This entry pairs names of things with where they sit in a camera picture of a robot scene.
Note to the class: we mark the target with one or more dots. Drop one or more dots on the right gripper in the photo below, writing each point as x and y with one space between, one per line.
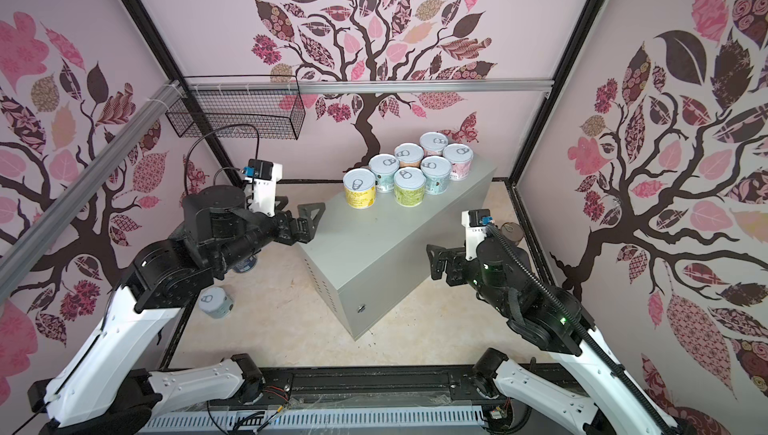
455 256

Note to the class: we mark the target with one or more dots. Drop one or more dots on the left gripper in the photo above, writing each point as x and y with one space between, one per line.
306 227

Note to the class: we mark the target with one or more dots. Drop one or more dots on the yellow labelled can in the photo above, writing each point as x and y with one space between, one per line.
360 188

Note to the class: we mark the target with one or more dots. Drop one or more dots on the green labelled can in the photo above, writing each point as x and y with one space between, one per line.
410 186

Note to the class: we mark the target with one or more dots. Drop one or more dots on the small light blue can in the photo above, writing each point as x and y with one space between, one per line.
384 168

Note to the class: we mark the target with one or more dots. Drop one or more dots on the grey teal can front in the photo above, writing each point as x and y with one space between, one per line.
437 172

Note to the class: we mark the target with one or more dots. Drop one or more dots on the pink white labelled can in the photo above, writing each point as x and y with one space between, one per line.
460 156

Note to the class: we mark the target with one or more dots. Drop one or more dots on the orange labelled can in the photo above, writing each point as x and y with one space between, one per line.
409 155

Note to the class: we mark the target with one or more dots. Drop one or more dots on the tall blue labelled can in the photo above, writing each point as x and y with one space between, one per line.
246 265

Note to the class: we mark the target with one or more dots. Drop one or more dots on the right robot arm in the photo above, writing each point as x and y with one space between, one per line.
555 322

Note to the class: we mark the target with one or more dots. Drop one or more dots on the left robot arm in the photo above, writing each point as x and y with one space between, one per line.
101 391

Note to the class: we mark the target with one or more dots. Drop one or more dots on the grey metal cabinet box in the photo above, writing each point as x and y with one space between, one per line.
363 262

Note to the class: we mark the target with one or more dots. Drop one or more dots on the brown labelled can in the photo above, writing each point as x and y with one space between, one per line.
513 231

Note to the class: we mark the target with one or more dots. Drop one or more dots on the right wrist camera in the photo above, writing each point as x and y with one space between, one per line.
475 222

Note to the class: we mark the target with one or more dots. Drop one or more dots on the black wire mesh basket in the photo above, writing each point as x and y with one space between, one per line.
270 107

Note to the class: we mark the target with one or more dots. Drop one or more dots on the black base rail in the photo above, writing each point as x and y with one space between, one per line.
321 387

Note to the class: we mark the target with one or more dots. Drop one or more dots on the back aluminium rail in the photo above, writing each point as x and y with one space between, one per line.
408 86

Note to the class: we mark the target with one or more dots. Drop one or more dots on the aluminium rail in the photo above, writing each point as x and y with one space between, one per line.
24 254
408 86

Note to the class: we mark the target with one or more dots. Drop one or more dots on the white slotted cable duct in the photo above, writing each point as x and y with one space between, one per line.
315 420

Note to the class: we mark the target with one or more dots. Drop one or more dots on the black corner frame post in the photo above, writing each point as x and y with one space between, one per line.
157 45

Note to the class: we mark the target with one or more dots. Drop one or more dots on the left aluminium rail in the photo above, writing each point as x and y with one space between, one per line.
24 254

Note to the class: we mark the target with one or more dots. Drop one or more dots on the black right corner post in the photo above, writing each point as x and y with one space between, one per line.
576 42

